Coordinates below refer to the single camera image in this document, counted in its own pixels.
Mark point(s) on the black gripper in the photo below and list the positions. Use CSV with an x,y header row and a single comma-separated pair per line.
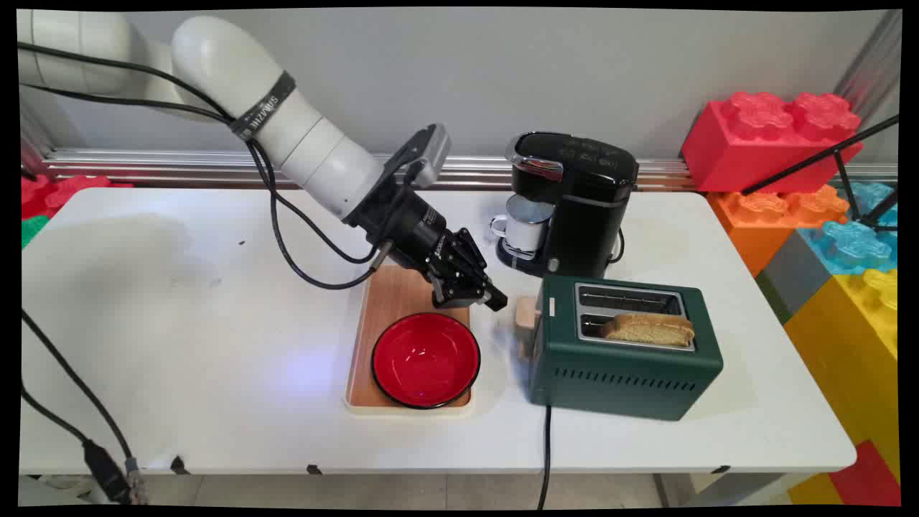
x,y
423,237

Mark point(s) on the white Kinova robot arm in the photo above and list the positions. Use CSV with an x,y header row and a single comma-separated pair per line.
x,y
301,136

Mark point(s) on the red bowl with black rim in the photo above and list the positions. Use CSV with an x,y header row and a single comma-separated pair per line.
x,y
425,359

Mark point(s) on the wooden tray with cream rim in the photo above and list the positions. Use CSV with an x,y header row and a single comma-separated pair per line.
x,y
391,309

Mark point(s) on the white enamel mug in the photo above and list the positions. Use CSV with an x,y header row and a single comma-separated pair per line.
x,y
528,222

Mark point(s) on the black coffee machine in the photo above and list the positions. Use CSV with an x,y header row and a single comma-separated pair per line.
x,y
574,208

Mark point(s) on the dark green toaster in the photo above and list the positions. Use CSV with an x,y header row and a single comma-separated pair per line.
x,y
610,366

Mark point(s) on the slice of toast bread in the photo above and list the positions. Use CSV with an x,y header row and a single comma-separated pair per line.
x,y
650,329

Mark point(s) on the orange giant building block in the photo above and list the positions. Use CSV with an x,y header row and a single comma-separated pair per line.
x,y
775,222

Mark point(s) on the grey giant building block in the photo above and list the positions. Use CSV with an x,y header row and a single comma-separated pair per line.
x,y
793,276

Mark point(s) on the red giant building block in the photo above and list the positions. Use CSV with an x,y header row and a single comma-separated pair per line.
x,y
761,136

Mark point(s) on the black tripod stand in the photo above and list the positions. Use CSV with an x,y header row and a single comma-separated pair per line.
x,y
840,169

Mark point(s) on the light blue giant building block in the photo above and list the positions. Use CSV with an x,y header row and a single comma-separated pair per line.
x,y
858,237

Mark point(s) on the yellow giant building block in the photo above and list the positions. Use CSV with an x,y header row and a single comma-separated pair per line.
x,y
861,345

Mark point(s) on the red building block piece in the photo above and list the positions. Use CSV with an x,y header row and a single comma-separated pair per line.
x,y
54,192

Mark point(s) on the green building block piece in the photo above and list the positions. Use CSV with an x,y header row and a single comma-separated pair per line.
x,y
31,230

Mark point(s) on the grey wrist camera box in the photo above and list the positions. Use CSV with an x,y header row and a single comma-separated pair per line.
x,y
429,154

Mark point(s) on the aluminium wall rail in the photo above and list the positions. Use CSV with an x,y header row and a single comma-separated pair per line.
x,y
215,166

